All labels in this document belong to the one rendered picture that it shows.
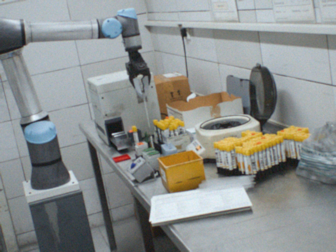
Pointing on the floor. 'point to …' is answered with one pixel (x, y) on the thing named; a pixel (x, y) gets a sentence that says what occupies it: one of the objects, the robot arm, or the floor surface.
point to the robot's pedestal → (62, 223)
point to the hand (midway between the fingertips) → (143, 95)
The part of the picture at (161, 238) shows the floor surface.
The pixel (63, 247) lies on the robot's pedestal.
